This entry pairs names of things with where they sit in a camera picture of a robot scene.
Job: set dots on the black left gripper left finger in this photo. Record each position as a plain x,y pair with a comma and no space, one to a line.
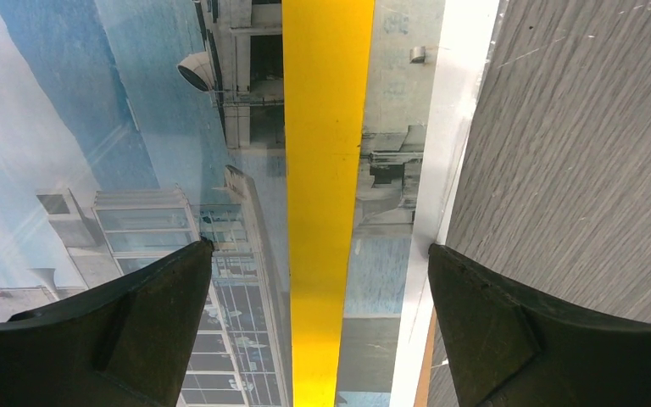
124,343

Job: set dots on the brown frame backing board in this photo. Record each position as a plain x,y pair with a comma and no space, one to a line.
422,390

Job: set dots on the building and sky photo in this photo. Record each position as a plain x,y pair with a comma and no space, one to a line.
130,129

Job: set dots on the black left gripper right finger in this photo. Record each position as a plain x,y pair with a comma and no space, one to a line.
512,345

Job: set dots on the yellow picture frame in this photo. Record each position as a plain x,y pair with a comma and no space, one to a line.
326,56

